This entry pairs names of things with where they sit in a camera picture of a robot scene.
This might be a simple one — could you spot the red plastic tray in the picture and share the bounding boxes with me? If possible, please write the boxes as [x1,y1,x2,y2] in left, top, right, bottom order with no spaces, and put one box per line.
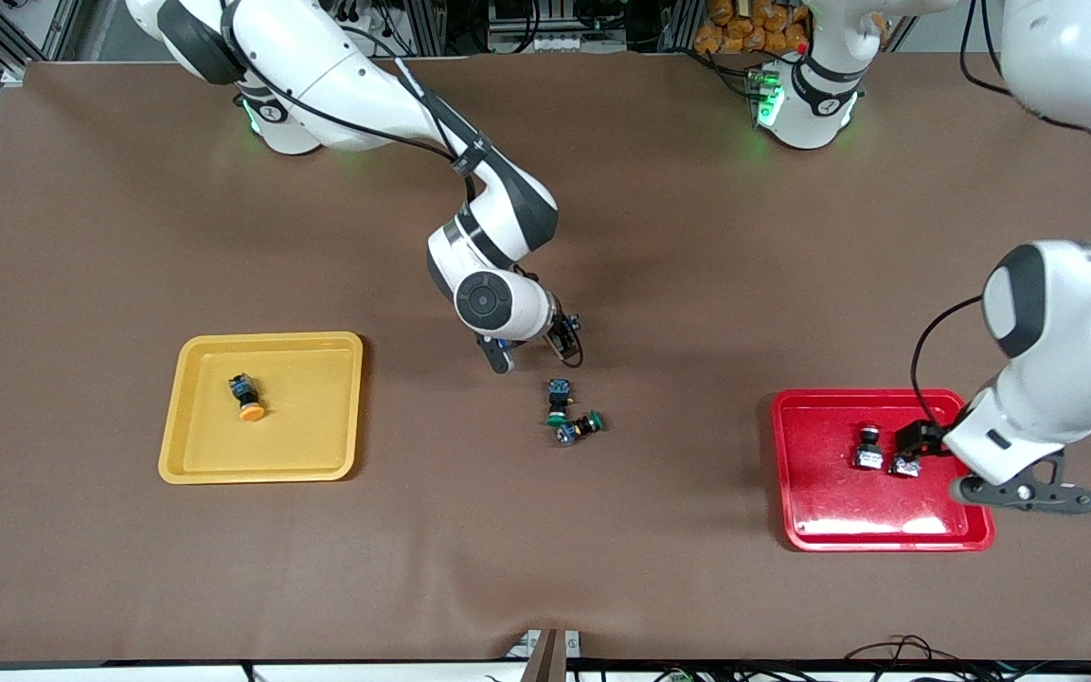
[771,388,996,553]

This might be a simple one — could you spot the brown table mat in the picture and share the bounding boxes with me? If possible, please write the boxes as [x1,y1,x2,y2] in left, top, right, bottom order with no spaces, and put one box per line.
[0,52,1091,664]

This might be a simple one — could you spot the white power strip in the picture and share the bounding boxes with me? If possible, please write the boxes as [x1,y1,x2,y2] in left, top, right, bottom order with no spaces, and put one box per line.
[487,31,596,55]

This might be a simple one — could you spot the yellow plastic tray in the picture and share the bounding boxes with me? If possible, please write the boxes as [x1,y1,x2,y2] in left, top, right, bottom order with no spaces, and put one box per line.
[158,332,365,486]

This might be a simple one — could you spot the orange items pile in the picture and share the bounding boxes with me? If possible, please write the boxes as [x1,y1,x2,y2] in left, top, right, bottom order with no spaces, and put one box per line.
[694,0,810,56]

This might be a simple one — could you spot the green push button switch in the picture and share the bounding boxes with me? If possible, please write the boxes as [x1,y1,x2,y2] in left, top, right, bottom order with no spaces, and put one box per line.
[554,410,607,448]
[545,377,575,427]

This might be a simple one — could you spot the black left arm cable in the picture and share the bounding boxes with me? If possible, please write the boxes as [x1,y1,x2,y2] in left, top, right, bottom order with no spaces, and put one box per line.
[910,0,1091,435]

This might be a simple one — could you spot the black floor cables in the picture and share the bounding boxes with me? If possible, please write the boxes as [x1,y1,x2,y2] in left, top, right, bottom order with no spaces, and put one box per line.
[566,635,1091,682]

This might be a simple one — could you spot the metal table bracket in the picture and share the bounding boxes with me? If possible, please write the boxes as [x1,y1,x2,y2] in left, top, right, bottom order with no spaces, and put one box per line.
[506,628,582,682]

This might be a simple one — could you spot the aluminium frame post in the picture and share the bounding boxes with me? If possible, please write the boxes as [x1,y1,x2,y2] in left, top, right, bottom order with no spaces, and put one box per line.
[0,0,130,88]

